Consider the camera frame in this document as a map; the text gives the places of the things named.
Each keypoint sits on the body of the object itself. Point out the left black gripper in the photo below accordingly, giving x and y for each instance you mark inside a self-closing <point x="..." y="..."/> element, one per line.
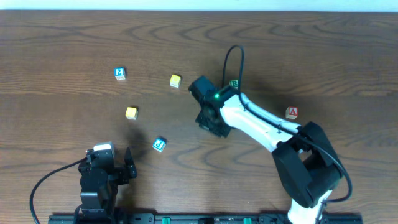
<point x="123" y="174"/>

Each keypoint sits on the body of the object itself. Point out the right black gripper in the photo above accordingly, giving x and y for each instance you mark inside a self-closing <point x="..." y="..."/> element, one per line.
<point x="204" y="118"/>

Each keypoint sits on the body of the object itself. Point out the green R block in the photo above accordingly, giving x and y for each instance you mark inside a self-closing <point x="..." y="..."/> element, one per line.
<point x="234" y="83"/>

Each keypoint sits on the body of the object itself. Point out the yellow block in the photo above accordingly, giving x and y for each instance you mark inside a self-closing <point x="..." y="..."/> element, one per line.
<point x="175" y="81"/>
<point x="131" y="113"/>

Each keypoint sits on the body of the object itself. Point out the red letter A block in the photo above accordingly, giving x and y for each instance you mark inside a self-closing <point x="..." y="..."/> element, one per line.
<point x="291" y="112"/>

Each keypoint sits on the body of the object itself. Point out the blue number 2 block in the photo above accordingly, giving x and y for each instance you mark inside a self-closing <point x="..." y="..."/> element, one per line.
<point x="120" y="73"/>

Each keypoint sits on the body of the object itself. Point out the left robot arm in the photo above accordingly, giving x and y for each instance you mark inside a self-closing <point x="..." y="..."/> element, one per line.
<point x="98" y="201"/>

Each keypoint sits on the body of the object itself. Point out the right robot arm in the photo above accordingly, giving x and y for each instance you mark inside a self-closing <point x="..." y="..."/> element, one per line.
<point x="307" y="164"/>

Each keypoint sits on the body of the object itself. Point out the blue letter P block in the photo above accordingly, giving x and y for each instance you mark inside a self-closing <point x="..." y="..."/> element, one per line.
<point x="159" y="144"/>

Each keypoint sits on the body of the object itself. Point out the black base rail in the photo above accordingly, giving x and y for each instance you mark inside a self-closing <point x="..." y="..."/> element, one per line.
<point x="148" y="218"/>

